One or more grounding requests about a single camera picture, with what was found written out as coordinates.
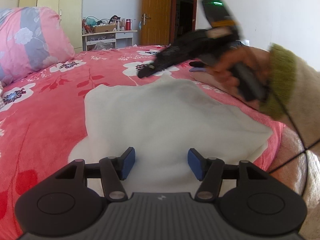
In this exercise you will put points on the black red bag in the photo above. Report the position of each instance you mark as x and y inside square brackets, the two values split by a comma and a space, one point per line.
[115, 18]

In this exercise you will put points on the white fleece garment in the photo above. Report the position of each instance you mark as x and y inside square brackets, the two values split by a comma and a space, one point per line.
[162, 117]

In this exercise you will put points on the teal mesh bag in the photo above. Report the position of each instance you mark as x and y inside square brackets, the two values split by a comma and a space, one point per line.
[90, 21]

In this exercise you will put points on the blue face mask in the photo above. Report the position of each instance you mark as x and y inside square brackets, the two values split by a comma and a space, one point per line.
[140, 26]

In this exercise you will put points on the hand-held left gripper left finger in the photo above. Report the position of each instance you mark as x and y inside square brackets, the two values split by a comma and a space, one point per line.
[128, 165]

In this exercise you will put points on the person's cream green sweater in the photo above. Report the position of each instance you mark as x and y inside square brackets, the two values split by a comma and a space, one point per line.
[287, 140]

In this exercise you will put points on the wooden door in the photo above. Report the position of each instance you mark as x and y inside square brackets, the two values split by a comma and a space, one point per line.
[157, 5]

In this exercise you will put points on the white desk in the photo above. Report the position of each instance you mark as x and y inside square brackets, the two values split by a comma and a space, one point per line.
[123, 35]

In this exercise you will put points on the cardboard box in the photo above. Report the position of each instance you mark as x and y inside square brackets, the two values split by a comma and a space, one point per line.
[105, 28]

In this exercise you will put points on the cream wardrobe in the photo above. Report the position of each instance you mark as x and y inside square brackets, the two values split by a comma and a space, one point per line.
[70, 10]

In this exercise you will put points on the red floral bed sheet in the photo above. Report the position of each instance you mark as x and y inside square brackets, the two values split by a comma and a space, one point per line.
[50, 120]

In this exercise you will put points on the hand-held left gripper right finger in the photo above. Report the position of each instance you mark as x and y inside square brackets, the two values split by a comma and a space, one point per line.
[195, 165]

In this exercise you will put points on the person's right forearm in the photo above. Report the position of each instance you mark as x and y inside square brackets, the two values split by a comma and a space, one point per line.
[300, 87]

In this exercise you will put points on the red bottle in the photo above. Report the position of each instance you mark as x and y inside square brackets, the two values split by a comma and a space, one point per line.
[128, 25]

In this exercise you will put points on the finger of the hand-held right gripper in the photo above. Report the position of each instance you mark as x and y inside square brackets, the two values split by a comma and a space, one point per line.
[175, 52]
[198, 66]

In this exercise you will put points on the clear plastic bag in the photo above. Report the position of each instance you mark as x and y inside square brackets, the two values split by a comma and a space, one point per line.
[102, 45]

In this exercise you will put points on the person's right hand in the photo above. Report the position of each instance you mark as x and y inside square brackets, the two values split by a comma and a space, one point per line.
[252, 57]

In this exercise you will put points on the pink grey floral pillow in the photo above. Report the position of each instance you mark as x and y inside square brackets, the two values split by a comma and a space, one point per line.
[30, 42]

